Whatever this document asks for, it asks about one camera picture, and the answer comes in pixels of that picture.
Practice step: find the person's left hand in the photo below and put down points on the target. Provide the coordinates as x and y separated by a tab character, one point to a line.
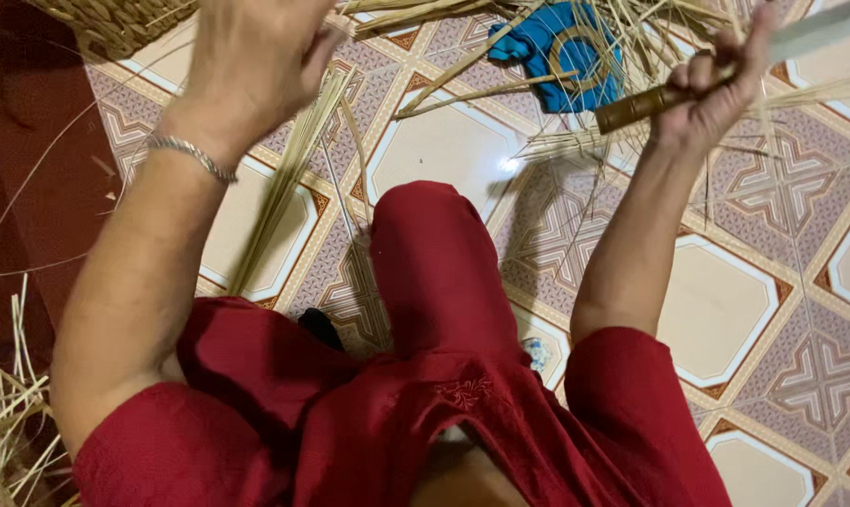
249	63

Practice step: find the person's right hand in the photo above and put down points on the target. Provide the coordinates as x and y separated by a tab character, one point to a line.
710	98

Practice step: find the person's right fingers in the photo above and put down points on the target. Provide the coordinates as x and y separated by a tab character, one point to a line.
724	53

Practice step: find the bundle of pale straw strips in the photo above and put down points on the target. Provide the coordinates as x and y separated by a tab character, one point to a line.
287	179

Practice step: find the heap of loose straw stalks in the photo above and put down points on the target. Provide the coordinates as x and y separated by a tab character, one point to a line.
629	28

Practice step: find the blue cloth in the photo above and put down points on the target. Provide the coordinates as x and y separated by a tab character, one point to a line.
537	53

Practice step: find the person's red trousers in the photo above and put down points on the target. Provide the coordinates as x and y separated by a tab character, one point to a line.
439	267

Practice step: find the person's red shirt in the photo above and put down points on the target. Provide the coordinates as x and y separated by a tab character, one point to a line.
340	429

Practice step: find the woven straw basket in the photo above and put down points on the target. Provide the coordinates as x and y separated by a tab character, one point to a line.
115	25

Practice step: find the heap of dry straw stems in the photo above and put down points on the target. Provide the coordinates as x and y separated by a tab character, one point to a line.
6	422

